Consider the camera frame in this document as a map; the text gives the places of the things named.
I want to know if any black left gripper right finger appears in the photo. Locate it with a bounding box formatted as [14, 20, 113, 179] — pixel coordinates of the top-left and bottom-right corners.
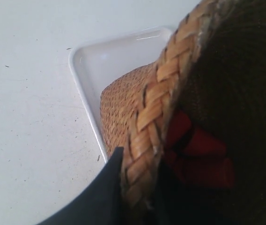
[145, 162, 194, 225]

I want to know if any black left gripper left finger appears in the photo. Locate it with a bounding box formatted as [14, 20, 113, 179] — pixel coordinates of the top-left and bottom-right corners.
[40, 147, 125, 225]

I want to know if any red cylinder block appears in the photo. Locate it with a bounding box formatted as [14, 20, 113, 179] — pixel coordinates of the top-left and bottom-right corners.
[175, 158, 235, 189]
[165, 110, 192, 149]
[183, 127, 227, 157]

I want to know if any brown woven wicker basket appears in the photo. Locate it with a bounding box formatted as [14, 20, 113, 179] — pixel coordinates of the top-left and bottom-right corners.
[100, 0, 266, 225]

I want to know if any white rectangular plastic tray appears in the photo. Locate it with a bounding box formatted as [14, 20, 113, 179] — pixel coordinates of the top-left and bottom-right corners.
[68, 27, 174, 161]

